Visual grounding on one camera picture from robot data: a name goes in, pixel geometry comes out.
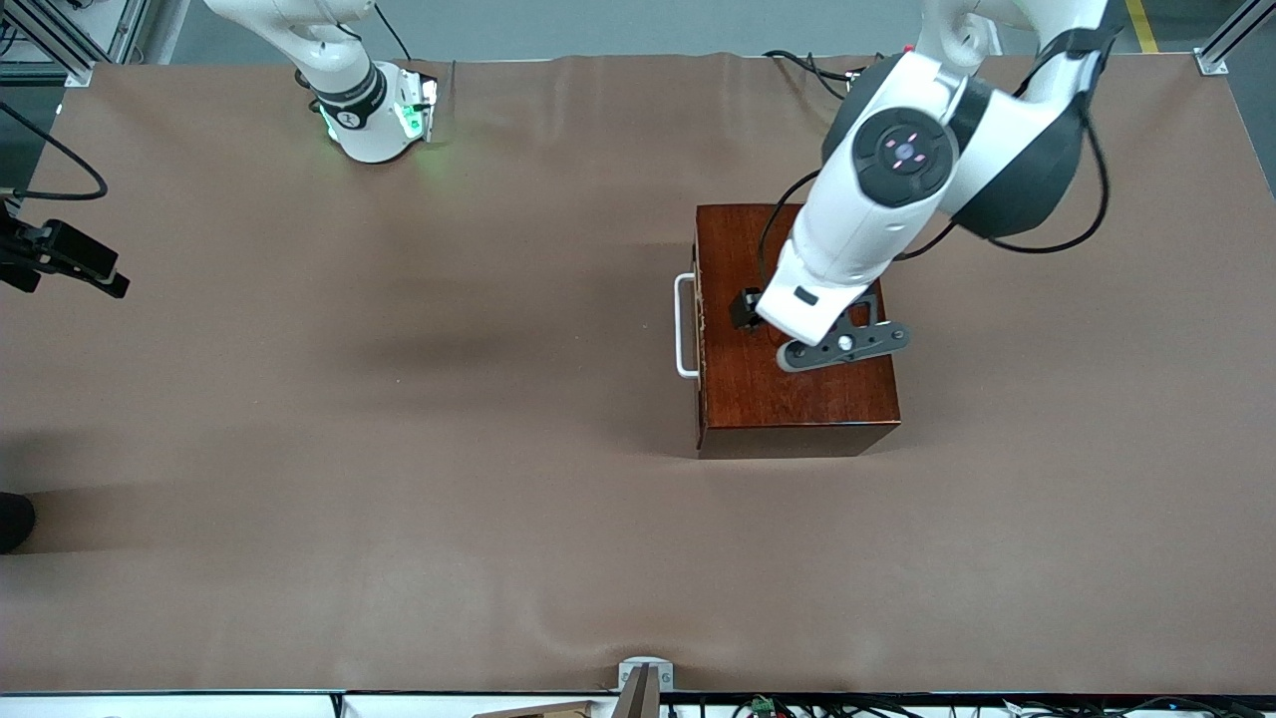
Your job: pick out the metal table edge bracket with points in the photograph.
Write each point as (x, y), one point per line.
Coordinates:
(663, 678)

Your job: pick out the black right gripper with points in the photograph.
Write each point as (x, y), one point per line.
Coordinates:
(35, 248)

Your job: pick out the light wooden board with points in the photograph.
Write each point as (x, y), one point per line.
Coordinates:
(548, 711)

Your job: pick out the aluminium frame profile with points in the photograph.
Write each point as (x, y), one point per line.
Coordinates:
(1211, 62)
(60, 50)

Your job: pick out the light wood drawer tray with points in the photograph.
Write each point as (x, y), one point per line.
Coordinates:
(679, 329)

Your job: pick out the dark brown wooden cabinet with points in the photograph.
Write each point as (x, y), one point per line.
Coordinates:
(797, 399)

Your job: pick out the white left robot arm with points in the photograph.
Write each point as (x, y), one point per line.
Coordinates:
(847, 229)

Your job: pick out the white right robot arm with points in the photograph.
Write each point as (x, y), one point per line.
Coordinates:
(364, 125)

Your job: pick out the brown table mat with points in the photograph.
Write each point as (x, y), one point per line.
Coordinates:
(399, 449)

